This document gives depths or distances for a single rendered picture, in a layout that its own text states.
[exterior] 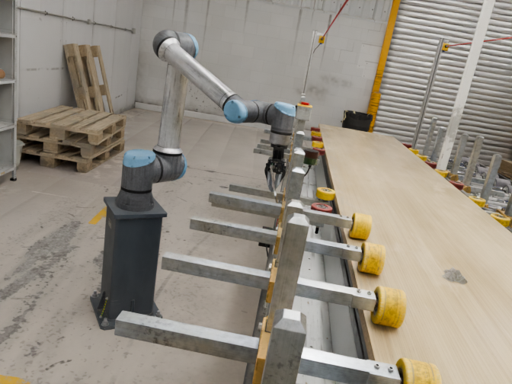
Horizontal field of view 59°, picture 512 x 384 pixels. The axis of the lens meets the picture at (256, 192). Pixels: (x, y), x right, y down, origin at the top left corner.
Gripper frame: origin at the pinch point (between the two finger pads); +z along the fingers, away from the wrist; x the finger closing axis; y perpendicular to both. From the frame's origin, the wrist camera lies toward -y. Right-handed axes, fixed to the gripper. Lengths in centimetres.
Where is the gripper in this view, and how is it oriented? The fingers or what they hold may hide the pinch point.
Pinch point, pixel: (272, 188)
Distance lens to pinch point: 196.0
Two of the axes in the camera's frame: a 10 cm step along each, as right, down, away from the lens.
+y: -1.0, 2.5, -9.6
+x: 9.8, 1.6, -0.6
